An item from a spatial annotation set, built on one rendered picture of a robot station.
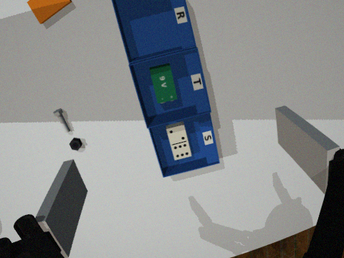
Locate black hex nut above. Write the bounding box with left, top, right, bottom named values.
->
left=70, top=138, right=82, bottom=151

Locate grey metal bolt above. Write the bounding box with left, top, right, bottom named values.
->
left=53, top=108, right=70, bottom=133

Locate blue rack of bins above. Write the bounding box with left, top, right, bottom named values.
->
left=112, top=0, right=220, bottom=177

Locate green battery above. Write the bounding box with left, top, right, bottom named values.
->
left=150, top=63, right=178, bottom=103

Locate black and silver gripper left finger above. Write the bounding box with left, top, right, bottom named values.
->
left=0, top=159, right=87, bottom=258

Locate orange flat square pad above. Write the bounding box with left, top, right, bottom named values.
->
left=27, top=0, right=72, bottom=24

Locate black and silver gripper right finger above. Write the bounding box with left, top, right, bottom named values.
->
left=275, top=106, right=344, bottom=258

